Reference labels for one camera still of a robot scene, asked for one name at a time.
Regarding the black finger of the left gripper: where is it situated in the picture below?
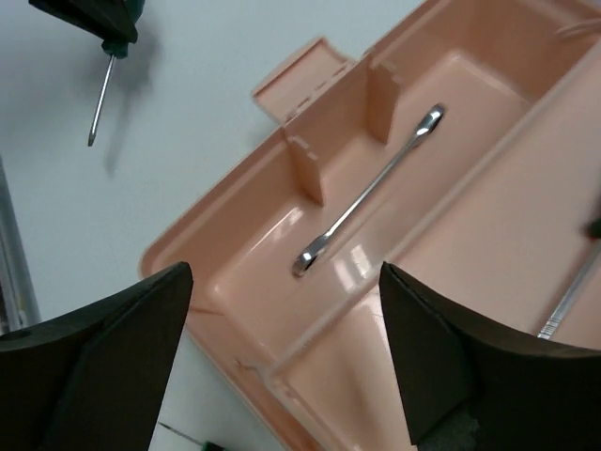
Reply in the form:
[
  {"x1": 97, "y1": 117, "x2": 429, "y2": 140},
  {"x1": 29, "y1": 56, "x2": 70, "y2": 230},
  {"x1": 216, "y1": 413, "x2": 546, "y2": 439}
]
[{"x1": 28, "y1": 0, "x2": 139, "y2": 43}]

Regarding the large green screwdriver tip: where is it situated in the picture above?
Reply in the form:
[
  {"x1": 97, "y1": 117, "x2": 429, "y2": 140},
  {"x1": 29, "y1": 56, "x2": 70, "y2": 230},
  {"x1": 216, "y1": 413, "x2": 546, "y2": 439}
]
[{"x1": 537, "y1": 218, "x2": 600, "y2": 340}]

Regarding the pink plastic toolbox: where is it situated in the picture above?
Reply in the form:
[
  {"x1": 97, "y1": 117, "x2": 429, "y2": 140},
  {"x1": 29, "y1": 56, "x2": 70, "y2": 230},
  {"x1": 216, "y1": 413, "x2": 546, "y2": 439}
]
[{"x1": 140, "y1": 1, "x2": 600, "y2": 450}]

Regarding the silver ratchet wrench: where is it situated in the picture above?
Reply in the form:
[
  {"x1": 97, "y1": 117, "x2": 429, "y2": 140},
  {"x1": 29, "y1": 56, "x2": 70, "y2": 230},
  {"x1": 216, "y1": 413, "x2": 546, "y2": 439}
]
[{"x1": 291, "y1": 103, "x2": 447, "y2": 277}]

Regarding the aluminium table edge rail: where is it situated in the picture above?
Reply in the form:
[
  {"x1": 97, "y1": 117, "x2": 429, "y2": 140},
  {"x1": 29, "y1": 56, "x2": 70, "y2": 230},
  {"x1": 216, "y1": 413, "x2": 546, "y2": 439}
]
[{"x1": 0, "y1": 166, "x2": 40, "y2": 334}]

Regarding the small precision screwdriver front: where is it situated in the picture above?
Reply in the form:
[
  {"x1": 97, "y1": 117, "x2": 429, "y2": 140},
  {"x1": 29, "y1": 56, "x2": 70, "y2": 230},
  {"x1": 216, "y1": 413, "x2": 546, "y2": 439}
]
[{"x1": 158, "y1": 421, "x2": 228, "y2": 451}]

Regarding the large green screwdriver front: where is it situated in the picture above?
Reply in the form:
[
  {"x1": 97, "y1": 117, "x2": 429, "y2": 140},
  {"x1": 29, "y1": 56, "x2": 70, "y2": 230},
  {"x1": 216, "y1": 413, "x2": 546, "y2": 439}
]
[{"x1": 87, "y1": 40, "x2": 129, "y2": 148}]

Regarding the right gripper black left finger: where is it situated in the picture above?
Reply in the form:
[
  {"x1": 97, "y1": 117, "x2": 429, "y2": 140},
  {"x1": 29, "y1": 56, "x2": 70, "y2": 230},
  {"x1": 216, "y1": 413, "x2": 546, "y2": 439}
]
[{"x1": 1, "y1": 262, "x2": 193, "y2": 450}]

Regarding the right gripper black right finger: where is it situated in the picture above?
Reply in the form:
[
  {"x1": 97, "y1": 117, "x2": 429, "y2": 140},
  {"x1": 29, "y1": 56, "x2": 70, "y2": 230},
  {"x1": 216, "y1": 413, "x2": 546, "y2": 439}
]
[{"x1": 378, "y1": 263, "x2": 600, "y2": 450}]

